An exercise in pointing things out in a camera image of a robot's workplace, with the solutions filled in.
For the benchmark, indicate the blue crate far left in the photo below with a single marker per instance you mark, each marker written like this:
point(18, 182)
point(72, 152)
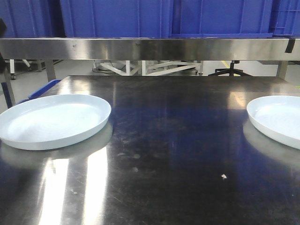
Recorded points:
point(32, 18)

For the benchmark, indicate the blue crate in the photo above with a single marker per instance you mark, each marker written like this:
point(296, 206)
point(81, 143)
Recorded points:
point(221, 19)
point(32, 18)
point(285, 18)
point(117, 18)

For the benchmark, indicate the white metal frame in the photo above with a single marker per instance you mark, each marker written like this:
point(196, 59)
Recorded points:
point(146, 67)

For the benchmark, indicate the steel shelf left leg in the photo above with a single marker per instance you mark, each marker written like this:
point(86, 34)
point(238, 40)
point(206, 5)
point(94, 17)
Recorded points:
point(5, 81)

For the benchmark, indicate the stainless steel shelf rail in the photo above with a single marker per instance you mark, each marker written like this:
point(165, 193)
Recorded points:
point(270, 49)

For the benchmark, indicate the blue crate centre left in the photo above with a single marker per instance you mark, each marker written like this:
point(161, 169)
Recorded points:
point(117, 18)

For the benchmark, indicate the light blue plate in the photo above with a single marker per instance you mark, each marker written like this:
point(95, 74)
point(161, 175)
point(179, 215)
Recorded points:
point(277, 117)
point(52, 122)

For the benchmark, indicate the steel shelf right leg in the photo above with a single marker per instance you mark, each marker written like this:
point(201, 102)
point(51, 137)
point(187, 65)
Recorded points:
point(282, 69)

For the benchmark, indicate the blue crate far right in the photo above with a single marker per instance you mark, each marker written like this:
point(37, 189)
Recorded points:
point(285, 18)

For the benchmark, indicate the blue crate centre right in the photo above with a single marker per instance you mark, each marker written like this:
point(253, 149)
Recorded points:
point(221, 19)

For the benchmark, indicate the black tape strip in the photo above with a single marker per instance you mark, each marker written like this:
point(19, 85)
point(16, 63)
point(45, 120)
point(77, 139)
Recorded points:
point(290, 45)

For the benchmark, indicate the steel shelf leg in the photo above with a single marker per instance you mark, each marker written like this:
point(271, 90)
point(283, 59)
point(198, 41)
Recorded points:
point(282, 69)
point(5, 81)

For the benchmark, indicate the black office chair base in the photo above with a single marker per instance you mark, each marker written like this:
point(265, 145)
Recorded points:
point(230, 71)

